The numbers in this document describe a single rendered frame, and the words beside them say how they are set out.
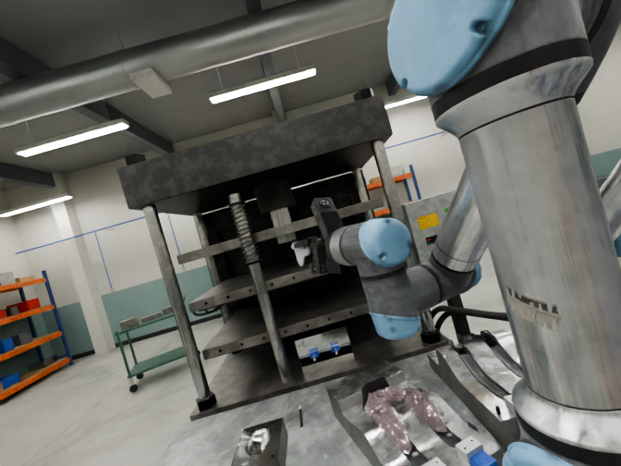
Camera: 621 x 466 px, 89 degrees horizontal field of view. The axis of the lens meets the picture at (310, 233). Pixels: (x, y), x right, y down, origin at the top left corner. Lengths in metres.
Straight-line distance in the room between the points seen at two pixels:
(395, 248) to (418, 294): 0.09
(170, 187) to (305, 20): 2.93
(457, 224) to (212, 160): 1.26
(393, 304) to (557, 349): 0.25
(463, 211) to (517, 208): 0.21
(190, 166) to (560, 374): 1.50
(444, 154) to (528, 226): 8.13
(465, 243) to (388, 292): 0.14
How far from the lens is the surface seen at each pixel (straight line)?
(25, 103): 4.84
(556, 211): 0.30
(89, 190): 9.18
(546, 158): 0.29
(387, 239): 0.48
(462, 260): 0.55
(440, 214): 1.79
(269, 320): 1.61
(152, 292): 8.53
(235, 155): 1.56
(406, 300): 0.52
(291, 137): 1.55
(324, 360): 1.71
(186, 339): 1.71
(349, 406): 1.20
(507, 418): 1.04
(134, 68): 4.30
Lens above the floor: 1.49
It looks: 1 degrees down
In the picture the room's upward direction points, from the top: 16 degrees counter-clockwise
